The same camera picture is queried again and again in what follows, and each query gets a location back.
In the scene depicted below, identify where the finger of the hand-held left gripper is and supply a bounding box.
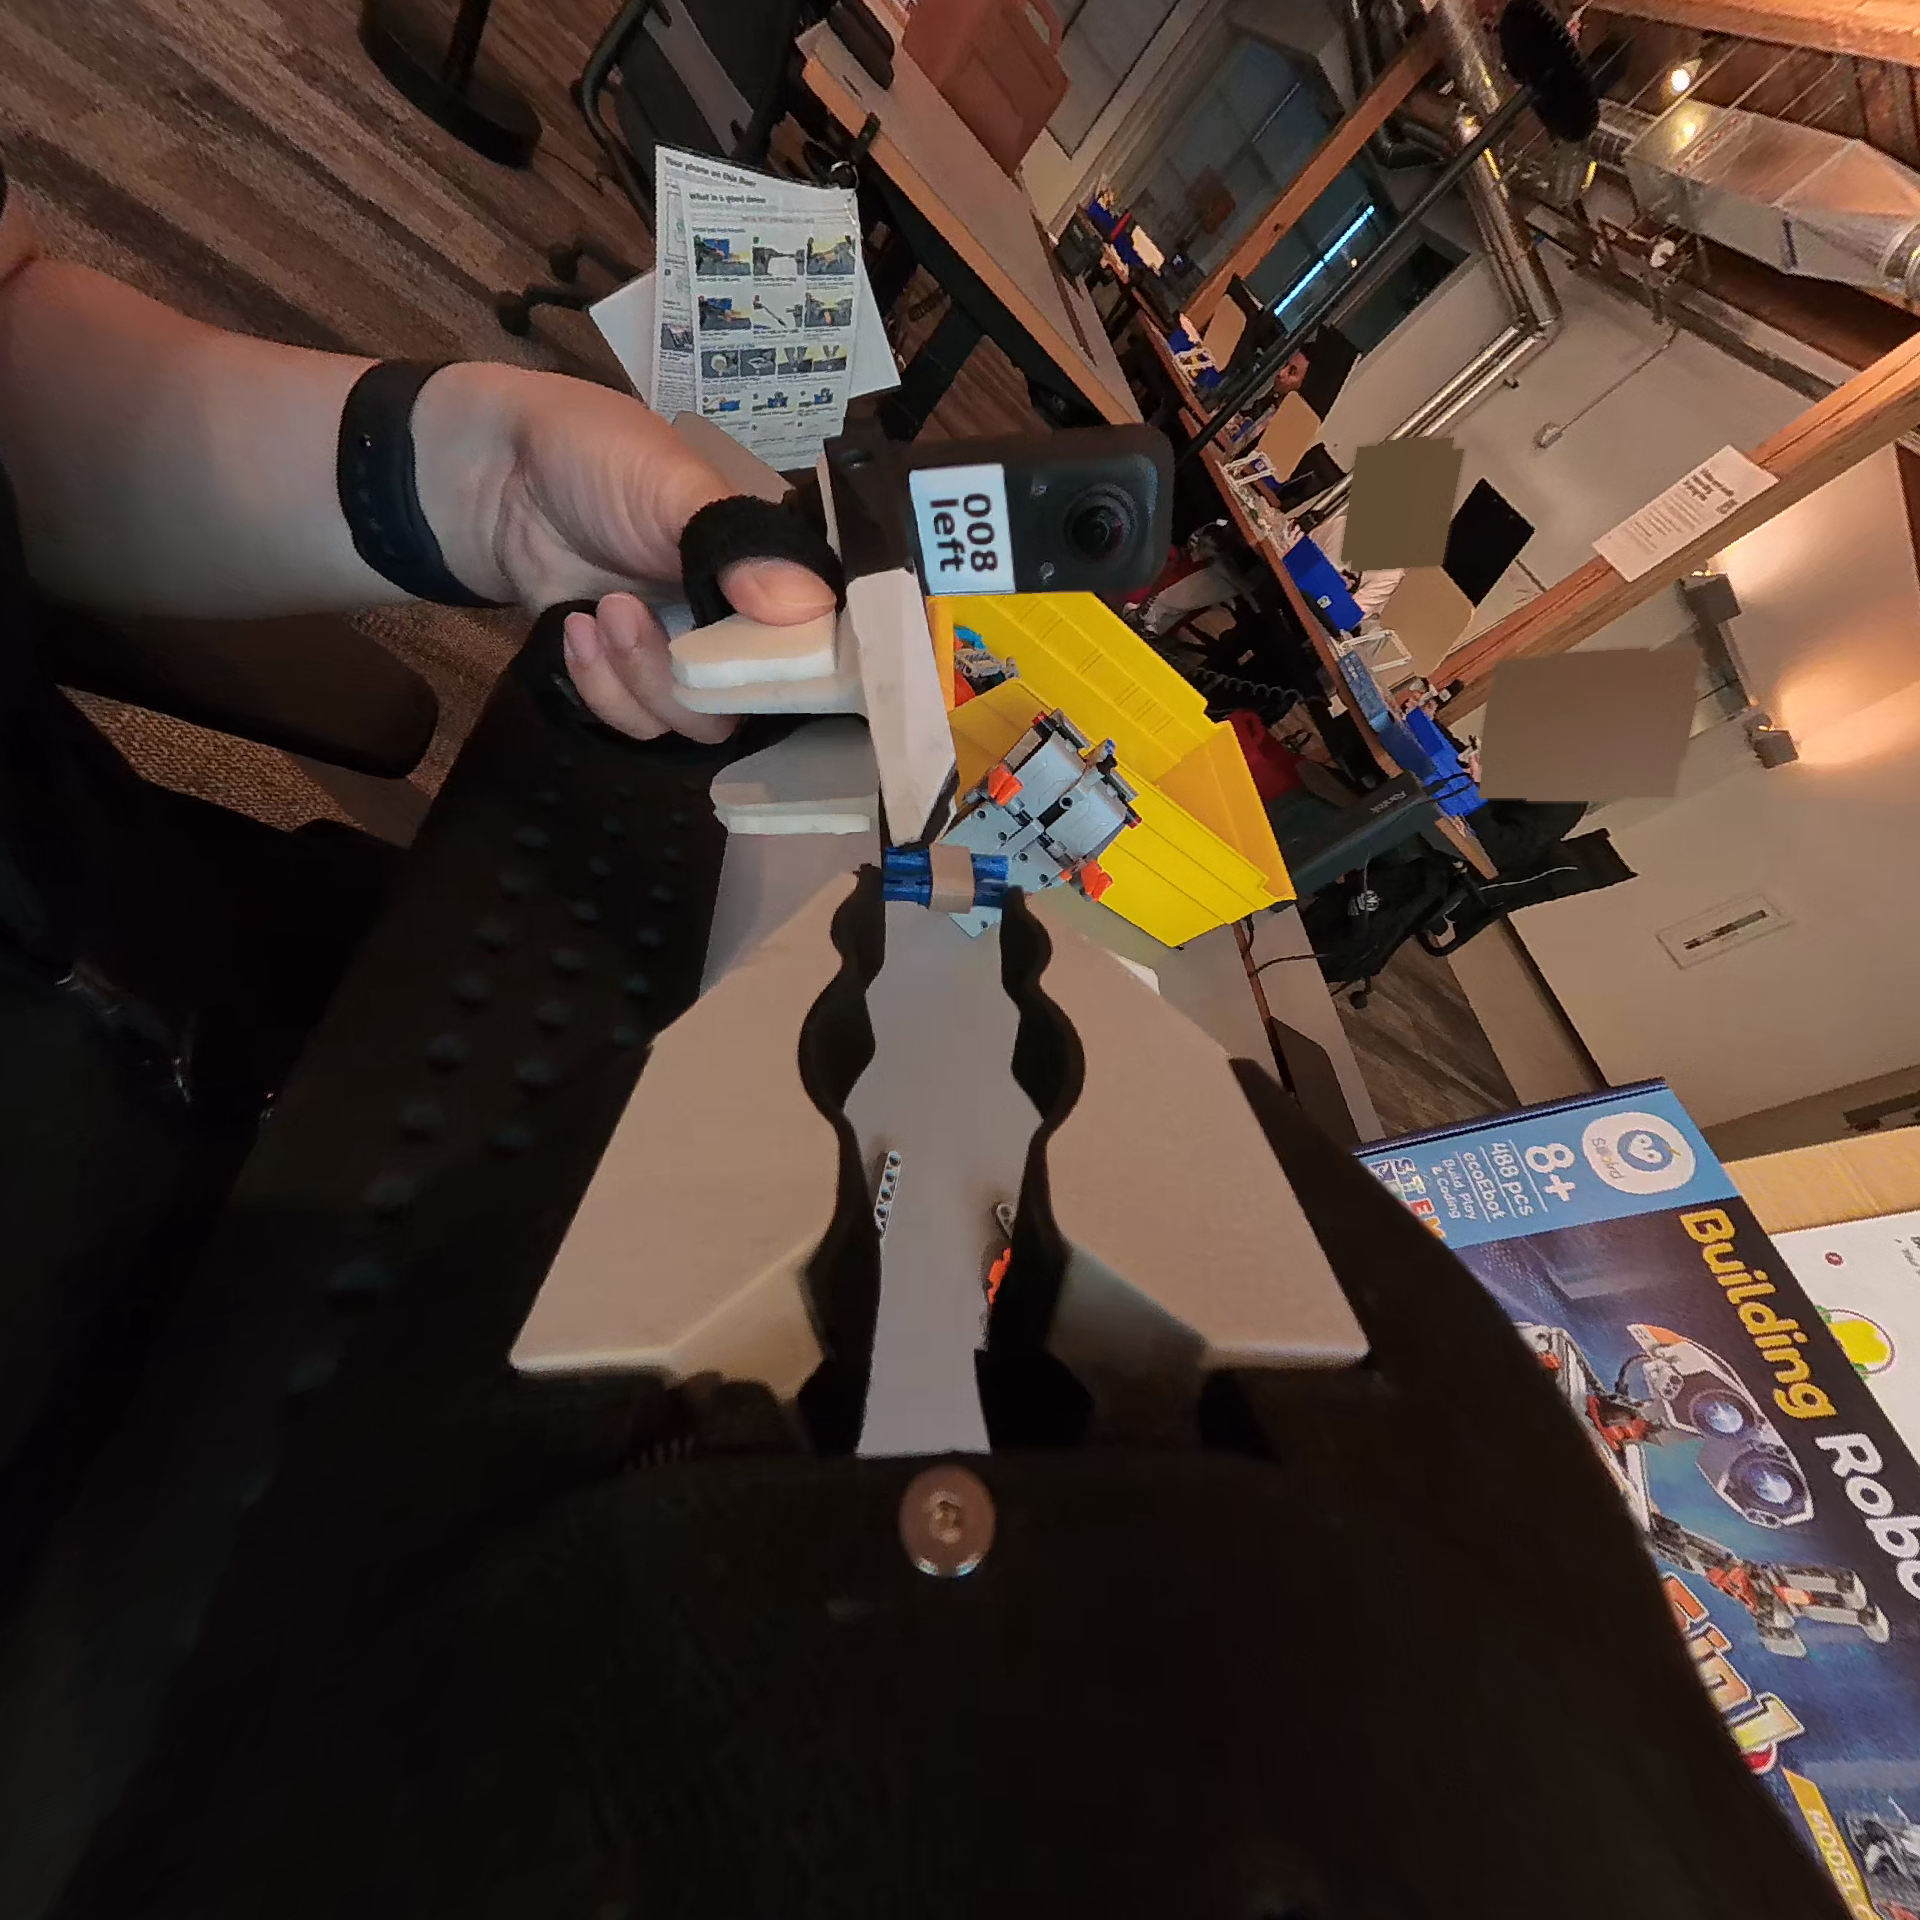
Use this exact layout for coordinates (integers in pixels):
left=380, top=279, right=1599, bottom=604
left=844, top=567, right=963, bottom=847

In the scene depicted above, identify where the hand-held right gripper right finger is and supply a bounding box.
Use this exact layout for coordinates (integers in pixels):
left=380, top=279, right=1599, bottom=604
left=979, top=884, right=1369, bottom=1452

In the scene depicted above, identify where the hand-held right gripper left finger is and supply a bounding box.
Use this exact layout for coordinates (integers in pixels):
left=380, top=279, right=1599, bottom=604
left=508, top=869, right=893, bottom=1452

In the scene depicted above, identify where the grey connector with blue pins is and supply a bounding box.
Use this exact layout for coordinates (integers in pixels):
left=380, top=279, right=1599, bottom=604
left=879, top=845, right=1010, bottom=917

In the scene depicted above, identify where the wood-edged desk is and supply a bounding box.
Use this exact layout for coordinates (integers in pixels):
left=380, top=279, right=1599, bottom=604
left=795, top=23, right=1141, bottom=430

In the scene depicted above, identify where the person's left hand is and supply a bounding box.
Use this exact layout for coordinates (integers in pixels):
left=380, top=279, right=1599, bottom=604
left=405, top=356, right=843, bottom=747

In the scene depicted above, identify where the grey orange toy robot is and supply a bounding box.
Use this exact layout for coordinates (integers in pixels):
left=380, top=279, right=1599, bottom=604
left=945, top=710, right=1143, bottom=945

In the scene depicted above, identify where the yellow plastic bin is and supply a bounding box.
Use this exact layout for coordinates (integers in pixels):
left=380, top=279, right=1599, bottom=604
left=924, top=588, right=1299, bottom=949

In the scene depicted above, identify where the black perforated panel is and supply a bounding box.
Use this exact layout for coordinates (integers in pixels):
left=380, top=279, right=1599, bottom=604
left=224, top=602, right=738, bottom=1359

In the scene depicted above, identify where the printed instruction sheet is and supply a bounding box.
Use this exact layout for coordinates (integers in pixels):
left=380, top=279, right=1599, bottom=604
left=653, top=145, right=868, bottom=471

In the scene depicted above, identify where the black computer monitor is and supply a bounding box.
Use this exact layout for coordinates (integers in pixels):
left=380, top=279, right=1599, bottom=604
left=1291, top=772, right=1477, bottom=904

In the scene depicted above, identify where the brown bag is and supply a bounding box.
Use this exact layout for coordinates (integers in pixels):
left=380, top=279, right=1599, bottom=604
left=896, top=0, right=1070, bottom=134

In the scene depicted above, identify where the white paper sheet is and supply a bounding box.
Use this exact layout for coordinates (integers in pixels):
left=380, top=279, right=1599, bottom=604
left=587, top=271, right=905, bottom=436

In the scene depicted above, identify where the blue toy kit box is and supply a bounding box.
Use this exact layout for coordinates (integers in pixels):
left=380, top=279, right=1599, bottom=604
left=1353, top=1076, right=1920, bottom=1920

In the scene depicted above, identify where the black jacket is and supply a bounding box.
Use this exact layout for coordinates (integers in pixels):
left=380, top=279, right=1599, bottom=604
left=1477, top=797, right=1640, bottom=928

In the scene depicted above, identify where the black wristband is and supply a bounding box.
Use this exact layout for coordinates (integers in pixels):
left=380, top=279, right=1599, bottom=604
left=337, top=359, right=504, bottom=610

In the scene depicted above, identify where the dark chair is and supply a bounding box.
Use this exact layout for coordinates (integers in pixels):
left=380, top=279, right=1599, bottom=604
left=59, top=606, right=436, bottom=782

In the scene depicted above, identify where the black round-base stand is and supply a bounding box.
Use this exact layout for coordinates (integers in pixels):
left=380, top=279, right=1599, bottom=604
left=357, top=0, right=542, bottom=169

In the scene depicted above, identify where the white wall notice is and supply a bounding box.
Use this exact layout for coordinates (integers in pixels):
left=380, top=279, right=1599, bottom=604
left=1590, top=444, right=1782, bottom=585

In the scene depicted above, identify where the silver metal duct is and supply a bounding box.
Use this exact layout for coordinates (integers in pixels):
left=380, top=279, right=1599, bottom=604
left=1590, top=97, right=1920, bottom=307

